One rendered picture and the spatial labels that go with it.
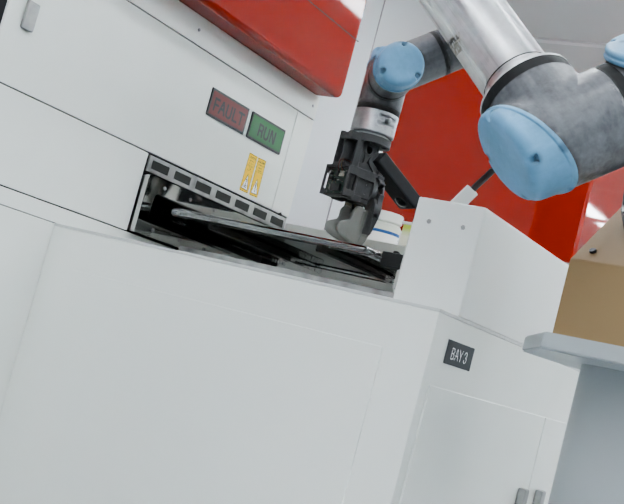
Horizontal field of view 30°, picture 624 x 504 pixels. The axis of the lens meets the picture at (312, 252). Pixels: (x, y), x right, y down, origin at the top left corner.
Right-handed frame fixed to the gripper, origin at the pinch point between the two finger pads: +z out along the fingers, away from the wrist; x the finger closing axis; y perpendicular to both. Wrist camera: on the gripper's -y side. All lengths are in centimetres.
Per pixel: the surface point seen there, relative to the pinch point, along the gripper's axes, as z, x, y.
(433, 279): 5, 48, 19
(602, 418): 17, 71, 9
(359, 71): -115, -282, -168
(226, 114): -18.1, -15.7, 21.9
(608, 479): 23, 73, 8
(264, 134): -18.4, -21.5, 10.6
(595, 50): -184, -296, -320
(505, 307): 5.6, 45.3, 4.2
